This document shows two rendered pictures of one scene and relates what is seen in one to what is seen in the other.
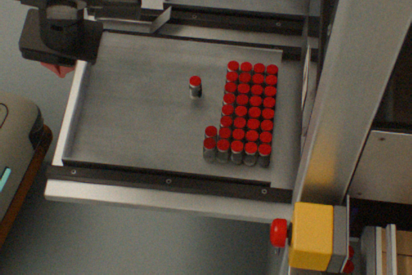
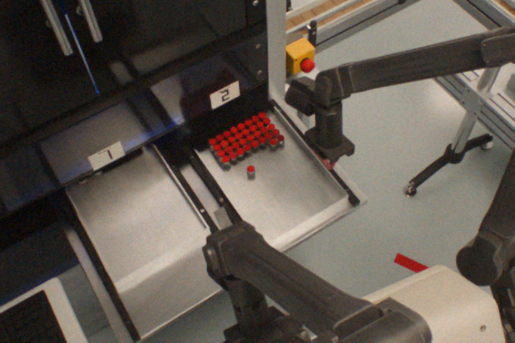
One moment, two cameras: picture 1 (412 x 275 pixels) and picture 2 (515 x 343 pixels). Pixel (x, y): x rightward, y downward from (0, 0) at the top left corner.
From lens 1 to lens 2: 137 cm
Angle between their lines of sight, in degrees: 57
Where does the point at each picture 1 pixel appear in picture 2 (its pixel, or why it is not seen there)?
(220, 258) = not seen: hidden behind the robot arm
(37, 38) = (342, 144)
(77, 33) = not seen: hidden behind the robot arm
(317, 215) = (293, 48)
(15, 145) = not seen: outside the picture
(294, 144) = (241, 119)
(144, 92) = (271, 201)
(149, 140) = (296, 178)
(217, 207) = (302, 127)
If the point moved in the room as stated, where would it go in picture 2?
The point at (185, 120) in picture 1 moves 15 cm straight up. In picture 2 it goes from (270, 171) to (269, 139)
